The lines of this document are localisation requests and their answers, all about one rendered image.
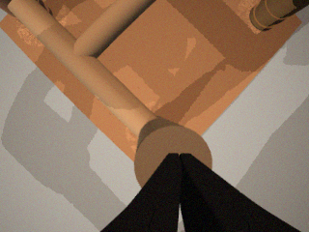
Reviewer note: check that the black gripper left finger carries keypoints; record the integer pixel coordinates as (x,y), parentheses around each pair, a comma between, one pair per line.
(156,207)

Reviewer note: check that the orange-brown wooden stool seat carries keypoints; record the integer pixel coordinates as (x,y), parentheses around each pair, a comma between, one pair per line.
(186,60)

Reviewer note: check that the tan wooden stool legs with crossbar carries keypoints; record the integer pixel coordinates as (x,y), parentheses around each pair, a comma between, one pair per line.
(157,137)

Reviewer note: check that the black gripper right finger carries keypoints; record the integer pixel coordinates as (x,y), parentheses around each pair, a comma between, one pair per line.
(210,204)

